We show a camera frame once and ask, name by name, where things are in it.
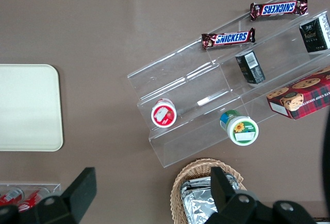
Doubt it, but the red tartan cookie box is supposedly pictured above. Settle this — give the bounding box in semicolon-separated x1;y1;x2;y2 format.
266;65;330;120

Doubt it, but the clear acrylic stepped shelf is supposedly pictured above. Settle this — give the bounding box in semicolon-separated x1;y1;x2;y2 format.
126;0;330;169

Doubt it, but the silver foil packet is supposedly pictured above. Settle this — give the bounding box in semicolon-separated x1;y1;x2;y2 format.
179;173;248;224

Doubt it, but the light wicker basket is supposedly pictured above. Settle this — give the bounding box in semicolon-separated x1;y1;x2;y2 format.
170;158;249;224

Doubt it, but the green lid yogurt cup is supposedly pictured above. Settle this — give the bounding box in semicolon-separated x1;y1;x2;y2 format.
219;109;260;147

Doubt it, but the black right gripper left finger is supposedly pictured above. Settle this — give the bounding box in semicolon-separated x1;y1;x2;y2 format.
28;167;97;224

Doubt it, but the red lid yogurt cup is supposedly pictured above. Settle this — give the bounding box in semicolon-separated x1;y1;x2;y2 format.
151;97;178;129

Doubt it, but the red cola bottle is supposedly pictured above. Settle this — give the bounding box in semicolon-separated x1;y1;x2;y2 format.
0;186;25;207
17;187;51;213

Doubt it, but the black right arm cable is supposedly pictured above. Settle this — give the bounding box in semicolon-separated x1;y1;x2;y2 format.
319;110;330;224

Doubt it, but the small black carton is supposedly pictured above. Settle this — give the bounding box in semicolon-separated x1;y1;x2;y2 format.
299;13;330;54
235;49;267;85

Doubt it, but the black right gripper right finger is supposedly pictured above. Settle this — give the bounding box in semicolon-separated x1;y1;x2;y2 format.
208;166;274;224

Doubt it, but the clear acrylic bottle rack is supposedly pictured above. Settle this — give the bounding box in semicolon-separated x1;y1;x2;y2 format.
0;181;63;224

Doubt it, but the Snickers chocolate bar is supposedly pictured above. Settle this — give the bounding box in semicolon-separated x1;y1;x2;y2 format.
201;27;257;52
250;0;309;22

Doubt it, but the beige plastic tray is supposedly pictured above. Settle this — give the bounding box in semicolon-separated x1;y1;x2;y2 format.
0;64;64;152

